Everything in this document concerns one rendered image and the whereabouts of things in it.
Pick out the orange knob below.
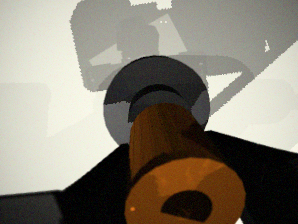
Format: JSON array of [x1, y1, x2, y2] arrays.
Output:
[[124, 102, 246, 224]]

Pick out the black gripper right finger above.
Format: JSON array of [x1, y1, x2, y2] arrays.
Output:
[[205, 130, 298, 224]]

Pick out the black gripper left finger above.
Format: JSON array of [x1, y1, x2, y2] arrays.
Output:
[[0, 143, 129, 224]]

